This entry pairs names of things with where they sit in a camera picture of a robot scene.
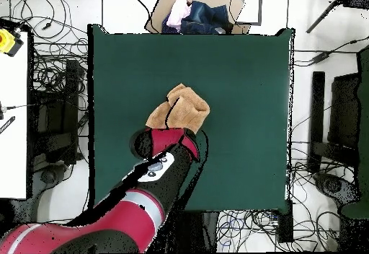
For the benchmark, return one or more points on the tan terry towel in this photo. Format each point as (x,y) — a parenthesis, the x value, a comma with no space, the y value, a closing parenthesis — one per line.
(187,106)

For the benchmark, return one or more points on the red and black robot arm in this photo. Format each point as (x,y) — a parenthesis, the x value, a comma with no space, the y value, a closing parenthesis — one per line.
(115,222)

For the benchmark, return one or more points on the dark green table cloth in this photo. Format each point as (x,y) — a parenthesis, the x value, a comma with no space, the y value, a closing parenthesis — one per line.
(245,121)

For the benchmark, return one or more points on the purple dotted garment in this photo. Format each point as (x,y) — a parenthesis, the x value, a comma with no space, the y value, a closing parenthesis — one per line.
(168,29)

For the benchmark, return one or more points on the blue jeans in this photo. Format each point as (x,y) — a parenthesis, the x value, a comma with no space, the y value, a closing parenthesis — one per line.
(207,17)

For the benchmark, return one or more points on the black metal stand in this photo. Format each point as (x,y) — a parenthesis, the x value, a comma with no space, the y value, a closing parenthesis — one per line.
(70,106)
(317,106)

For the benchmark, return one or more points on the pale pink garment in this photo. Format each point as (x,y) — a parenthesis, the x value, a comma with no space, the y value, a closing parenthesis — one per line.
(178,11)

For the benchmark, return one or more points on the cardboard box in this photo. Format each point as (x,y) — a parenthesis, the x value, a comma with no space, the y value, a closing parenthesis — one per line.
(160,11)

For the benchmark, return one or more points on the black rectangular box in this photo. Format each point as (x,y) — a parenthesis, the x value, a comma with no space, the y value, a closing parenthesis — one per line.
(285,225)

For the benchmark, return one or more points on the round black base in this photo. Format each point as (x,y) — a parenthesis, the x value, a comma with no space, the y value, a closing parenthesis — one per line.
(334,186)
(48,176)

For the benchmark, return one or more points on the white side table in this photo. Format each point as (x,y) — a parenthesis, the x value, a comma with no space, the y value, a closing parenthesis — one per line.
(13,121)

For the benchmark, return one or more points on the black striped tool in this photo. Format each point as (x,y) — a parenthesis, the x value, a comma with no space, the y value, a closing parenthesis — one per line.
(7,124)

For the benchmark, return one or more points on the green cloth-covered table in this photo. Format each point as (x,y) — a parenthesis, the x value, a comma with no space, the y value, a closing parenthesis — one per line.
(363,121)

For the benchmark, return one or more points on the yellow emergency stop button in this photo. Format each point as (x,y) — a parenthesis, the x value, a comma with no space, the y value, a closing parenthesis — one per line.
(6,41)

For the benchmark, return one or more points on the black tripod stand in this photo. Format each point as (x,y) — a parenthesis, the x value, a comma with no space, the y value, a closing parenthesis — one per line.
(359,0)

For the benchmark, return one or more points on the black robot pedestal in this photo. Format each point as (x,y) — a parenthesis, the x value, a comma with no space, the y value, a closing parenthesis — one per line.
(196,231)

